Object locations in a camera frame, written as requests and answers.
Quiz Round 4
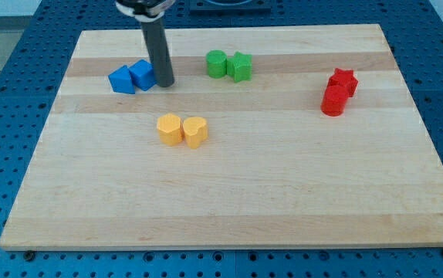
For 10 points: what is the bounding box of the blue cube block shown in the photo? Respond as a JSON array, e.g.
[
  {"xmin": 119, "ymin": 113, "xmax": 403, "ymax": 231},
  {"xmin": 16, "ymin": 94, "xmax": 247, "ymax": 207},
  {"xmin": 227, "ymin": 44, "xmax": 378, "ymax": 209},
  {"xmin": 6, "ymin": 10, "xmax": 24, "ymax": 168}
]
[{"xmin": 128, "ymin": 59, "xmax": 156, "ymax": 91}]

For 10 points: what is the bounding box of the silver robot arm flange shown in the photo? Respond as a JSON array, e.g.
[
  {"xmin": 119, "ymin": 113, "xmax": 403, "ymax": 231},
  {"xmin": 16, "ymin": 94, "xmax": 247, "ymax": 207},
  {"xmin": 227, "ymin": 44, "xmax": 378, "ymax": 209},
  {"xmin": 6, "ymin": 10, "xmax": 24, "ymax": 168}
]
[{"xmin": 115, "ymin": 0, "xmax": 176, "ymax": 22}]

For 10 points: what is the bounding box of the light wooden board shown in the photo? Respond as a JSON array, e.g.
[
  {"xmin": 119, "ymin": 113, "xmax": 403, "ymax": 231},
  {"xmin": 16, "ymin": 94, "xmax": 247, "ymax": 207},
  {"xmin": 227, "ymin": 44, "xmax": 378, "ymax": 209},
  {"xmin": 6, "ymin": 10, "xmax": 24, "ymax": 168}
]
[{"xmin": 0, "ymin": 24, "xmax": 443, "ymax": 251}]

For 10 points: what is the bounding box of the yellow heart block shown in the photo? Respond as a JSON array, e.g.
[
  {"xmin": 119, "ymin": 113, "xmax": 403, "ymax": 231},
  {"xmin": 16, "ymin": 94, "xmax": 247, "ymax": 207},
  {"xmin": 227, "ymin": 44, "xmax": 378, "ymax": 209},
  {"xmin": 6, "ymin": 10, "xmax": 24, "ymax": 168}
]
[{"xmin": 183, "ymin": 117, "xmax": 208, "ymax": 149}]

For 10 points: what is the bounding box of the yellow hexagon block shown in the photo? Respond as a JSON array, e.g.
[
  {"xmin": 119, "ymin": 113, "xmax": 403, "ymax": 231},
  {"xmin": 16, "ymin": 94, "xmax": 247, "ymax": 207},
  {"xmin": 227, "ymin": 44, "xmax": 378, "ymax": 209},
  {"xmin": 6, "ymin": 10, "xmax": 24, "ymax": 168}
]
[{"xmin": 157, "ymin": 114, "xmax": 184, "ymax": 146}]

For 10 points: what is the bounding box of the green star block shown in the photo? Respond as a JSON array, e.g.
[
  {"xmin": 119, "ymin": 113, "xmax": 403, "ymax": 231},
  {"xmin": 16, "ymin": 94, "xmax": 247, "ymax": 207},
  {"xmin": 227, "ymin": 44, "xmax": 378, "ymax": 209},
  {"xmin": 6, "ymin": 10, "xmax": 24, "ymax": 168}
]
[{"xmin": 227, "ymin": 52, "xmax": 252, "ymax": 83}]

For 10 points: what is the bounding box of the green cylinder block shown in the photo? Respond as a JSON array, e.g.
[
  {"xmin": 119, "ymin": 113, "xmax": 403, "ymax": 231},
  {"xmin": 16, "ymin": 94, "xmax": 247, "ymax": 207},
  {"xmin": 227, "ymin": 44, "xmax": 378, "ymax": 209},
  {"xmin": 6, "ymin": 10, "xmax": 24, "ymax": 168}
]
[{"xmin": 205, "ymin": 49, "xmax": 227, "ymax": 79}]

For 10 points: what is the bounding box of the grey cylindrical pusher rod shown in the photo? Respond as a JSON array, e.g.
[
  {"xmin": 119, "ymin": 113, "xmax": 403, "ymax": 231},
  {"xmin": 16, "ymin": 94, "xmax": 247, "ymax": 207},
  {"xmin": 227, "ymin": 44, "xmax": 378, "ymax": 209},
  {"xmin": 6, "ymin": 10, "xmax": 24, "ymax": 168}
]
[{"xmin": 140, "ymin": 18, "xmax": 174, "ymax": 87}]

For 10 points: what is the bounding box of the blue triangular prism block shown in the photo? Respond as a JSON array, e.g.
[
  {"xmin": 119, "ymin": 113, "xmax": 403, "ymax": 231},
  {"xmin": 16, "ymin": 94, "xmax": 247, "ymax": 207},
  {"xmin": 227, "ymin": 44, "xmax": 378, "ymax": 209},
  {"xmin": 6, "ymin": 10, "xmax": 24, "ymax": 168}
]
[{"xmin": 108, "ymin": 66, "xmax": 135, "ymax": 94}]

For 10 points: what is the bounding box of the red cylinder block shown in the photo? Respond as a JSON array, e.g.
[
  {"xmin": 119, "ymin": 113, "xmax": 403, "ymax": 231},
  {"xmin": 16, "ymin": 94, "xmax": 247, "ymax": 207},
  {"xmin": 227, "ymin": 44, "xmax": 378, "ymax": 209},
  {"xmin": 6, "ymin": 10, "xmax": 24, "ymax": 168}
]
[{"xmin": 320, "ymin": 85, "xmax": 349, "ymax": 117}]

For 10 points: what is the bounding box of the red star block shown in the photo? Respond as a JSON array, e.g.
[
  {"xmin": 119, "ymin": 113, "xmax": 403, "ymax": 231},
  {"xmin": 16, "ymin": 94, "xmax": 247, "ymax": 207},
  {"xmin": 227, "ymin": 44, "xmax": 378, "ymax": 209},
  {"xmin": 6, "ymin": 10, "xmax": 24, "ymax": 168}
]
[{"xmin": 327, "ymin": 68, "xmax": 359, "ymax": 97}]

